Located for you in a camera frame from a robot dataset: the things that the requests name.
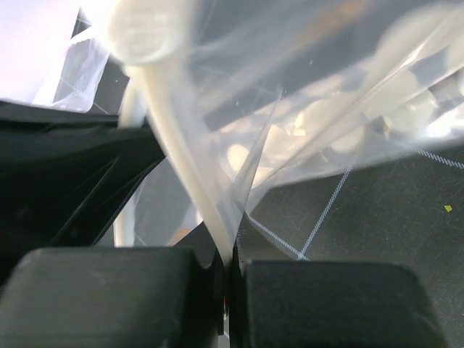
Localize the clear dotted zip bag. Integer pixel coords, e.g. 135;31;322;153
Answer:
57;1;463;262

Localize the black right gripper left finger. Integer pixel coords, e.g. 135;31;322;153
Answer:
1;236;225;347

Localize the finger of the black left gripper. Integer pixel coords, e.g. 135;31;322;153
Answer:
1;101;164;268

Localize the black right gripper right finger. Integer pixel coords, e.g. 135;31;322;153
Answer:
229;231;448;347

